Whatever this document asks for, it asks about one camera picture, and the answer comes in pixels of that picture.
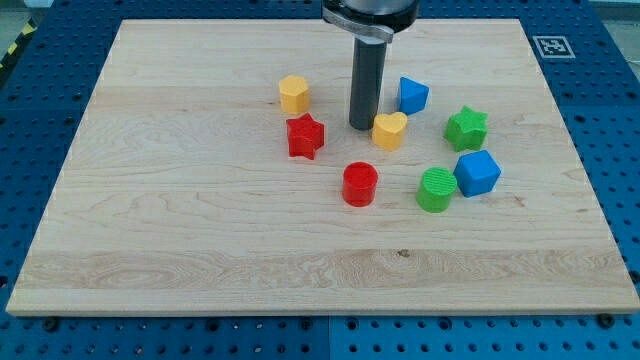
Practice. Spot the yellow heart block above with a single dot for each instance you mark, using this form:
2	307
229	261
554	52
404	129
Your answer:
388	130

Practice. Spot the yellow hexagon block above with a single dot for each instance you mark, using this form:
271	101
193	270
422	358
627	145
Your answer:
294	94

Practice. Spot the red cylinder block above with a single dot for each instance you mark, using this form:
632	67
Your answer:
359	184

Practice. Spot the red star block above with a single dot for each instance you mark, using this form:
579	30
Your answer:
305	136

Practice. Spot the light wooden board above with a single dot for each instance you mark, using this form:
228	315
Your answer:
179	198

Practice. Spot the green cylinder block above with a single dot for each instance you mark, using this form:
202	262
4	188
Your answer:
435	189

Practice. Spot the blue triangle block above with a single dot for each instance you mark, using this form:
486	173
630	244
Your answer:
412	96

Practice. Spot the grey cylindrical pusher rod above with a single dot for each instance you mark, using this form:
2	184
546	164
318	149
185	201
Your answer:
366	82

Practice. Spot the green star block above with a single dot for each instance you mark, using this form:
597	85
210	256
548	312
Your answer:
467	129

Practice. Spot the blue cube block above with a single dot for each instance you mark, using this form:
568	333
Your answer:
476	173

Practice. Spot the white fiducial marker tag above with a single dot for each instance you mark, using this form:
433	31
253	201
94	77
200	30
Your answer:
553	47

